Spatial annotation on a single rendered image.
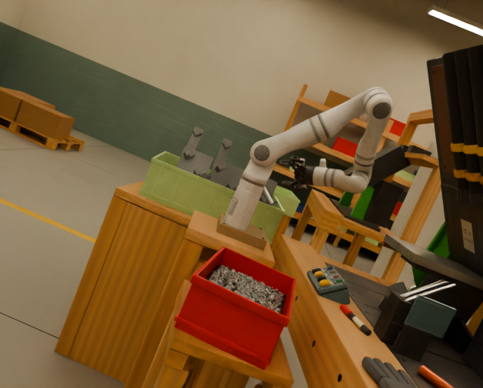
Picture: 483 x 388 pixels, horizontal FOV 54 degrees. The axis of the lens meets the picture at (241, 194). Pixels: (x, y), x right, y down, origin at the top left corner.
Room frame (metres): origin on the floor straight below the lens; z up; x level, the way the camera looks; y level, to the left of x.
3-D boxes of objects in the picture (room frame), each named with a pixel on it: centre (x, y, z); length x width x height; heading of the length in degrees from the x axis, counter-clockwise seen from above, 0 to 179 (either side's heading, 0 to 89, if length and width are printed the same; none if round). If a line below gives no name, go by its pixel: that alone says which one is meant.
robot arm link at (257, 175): (1.73, -0.02, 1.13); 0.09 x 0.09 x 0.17; 80
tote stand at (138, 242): (2.20, 0.14, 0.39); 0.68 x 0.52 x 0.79; 87
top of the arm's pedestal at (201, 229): (1.73, -0.02, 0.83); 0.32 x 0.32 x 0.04; 5
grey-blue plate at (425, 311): (1.04, -0.49, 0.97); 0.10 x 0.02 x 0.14; 97
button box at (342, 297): (1.30, -0.32, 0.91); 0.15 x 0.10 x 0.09; 7
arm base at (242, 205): (1.73, -0.02, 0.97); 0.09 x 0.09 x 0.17; 11
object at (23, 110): (6.44, 3.00, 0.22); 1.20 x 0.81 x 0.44; 83
